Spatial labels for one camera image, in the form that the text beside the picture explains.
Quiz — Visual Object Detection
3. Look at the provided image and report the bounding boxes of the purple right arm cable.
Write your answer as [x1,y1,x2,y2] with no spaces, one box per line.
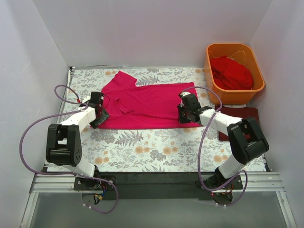
[178,86,248,208]

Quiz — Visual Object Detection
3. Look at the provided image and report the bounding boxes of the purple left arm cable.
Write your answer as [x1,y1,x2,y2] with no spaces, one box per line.
[19,85,119,214]

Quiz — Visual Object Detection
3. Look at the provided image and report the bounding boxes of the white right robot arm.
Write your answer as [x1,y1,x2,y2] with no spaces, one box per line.
[177,92,269,191]

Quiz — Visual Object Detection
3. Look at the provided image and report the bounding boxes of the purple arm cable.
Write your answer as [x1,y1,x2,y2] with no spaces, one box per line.
[19,85,119,214]
[178,86,248,208]

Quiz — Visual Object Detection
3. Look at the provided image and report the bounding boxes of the pink t shirt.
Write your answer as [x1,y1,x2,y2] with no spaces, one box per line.
[98,71,198,130]

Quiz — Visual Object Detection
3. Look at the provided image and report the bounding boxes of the orange plastic basket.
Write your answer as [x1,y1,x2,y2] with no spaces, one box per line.
[204,43,265,105]

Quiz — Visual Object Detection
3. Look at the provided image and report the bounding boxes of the floral table cloth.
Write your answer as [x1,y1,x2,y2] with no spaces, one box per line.
[46,67,269,173]

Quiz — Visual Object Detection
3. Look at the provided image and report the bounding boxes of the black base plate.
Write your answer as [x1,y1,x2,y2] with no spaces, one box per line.
[73,172,245,202]

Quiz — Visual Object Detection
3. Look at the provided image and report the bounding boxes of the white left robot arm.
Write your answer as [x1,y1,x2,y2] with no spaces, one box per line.
[46,92,110,190]

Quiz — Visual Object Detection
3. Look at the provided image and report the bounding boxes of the folded maroon t shirt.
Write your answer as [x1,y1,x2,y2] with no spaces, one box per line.
[219,106,260,141]

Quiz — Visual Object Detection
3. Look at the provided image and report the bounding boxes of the red t shirt in basket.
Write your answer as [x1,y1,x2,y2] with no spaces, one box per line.
[210,56,253,90]

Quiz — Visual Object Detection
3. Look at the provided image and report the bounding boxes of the aluminium frame rail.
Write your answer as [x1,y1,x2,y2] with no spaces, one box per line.
[21,172,297,228]

